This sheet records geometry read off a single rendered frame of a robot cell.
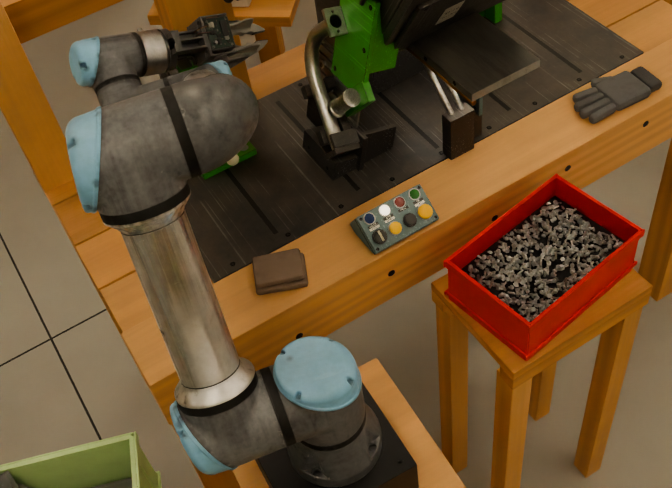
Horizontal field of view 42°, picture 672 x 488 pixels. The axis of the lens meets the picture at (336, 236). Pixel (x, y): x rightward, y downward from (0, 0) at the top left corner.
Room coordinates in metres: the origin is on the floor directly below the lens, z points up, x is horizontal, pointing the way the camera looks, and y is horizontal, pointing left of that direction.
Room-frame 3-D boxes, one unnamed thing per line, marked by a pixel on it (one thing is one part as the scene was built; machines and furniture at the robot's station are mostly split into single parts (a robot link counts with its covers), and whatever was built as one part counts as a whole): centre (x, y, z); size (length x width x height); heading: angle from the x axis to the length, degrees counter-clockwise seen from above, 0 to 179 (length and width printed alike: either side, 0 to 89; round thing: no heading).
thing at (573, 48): (1.48, -0.17, 0.89); 1.10 x 0.42 x 0.02; 114
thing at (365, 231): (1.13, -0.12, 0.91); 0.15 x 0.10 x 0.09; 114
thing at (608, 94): (1.39, -0.64, 0.91); 0.20 x 0.11 x 0.03; 111
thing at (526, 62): (1.42, -0.28, 1.11); 0.39 x 0.16 x 0.03; 24
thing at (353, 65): (1.39, -0.13, 1.17); 0.13 x 0.12 x 0.20; 114
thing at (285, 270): (1.05, 0.12, 0.91); 0.10 x 0.08 x 0.03; 90
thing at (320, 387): (0.66, 0.07, 1.11); 0.13 x 0.12 x 0.14; 103
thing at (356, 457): (0.66, 0.06, 1.00); 0.15 x 0.15 x 0.10
